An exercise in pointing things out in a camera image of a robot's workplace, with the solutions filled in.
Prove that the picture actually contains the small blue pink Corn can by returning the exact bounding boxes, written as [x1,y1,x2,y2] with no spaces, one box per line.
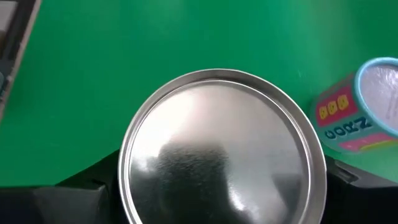
[310,57,398,154]

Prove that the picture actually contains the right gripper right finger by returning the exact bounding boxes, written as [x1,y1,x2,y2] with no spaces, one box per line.
[322,154,398,224]

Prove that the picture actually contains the tall orange Corn can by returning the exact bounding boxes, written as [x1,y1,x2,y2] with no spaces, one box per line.
[118,68,327,224]

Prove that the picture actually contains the green table mat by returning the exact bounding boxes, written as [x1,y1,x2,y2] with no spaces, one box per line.
[0,0,398,187]

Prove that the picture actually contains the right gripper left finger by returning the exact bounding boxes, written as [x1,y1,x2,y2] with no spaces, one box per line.
[0,149,125,224]

